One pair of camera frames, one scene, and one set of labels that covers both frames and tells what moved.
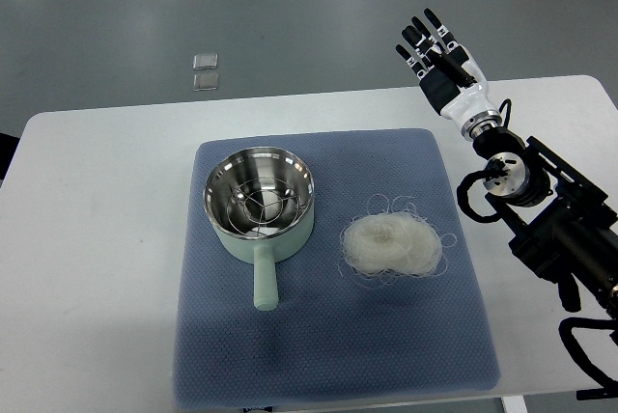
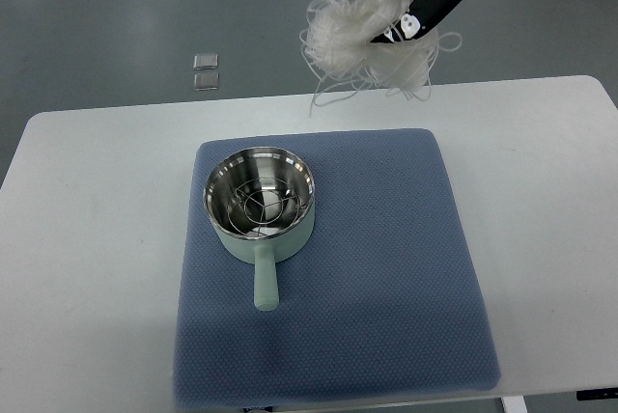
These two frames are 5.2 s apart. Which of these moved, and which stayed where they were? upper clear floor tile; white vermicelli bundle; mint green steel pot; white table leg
Moved: white vermicelli bundle
Stayed: upper clear floor tile; white table leg; mint green steel pot
